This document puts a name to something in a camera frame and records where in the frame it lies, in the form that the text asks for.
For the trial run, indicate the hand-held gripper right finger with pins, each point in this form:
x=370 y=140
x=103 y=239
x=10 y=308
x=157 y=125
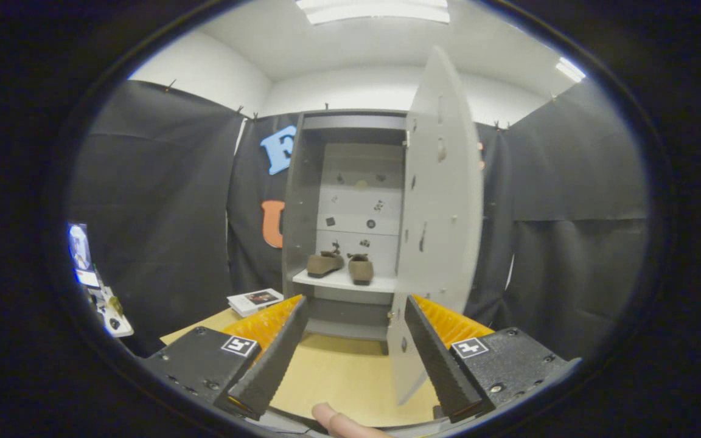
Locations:
x=439 y=365

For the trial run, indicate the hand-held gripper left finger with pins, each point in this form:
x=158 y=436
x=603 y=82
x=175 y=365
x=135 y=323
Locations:
x=271 y=365

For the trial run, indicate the brown fuzzy shoe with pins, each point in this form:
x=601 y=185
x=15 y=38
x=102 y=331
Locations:
x=361 y=271
x=325 y=264

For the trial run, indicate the light grey shoe cabinet door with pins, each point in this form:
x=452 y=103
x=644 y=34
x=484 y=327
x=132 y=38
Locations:
x=442 y=213

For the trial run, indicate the grey shoe cabinet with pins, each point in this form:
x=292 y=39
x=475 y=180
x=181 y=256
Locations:
x=302 y=201

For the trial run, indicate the white book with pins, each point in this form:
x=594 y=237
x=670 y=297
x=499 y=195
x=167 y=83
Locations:
x=253 y=300

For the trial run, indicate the white equipment clutter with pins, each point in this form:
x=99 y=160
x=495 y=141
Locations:
x=110 y=313

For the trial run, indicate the black backdrop cloth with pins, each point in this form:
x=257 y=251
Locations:
x=162 y=201

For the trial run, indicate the blue lit screen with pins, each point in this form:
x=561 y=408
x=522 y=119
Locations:
x=80 y=246

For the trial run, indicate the small ceiling light panel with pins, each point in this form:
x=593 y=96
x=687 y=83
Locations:
x=571 y=69

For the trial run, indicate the large ceiling light panel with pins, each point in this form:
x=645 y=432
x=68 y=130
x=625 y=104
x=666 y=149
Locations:
x=375 y=9

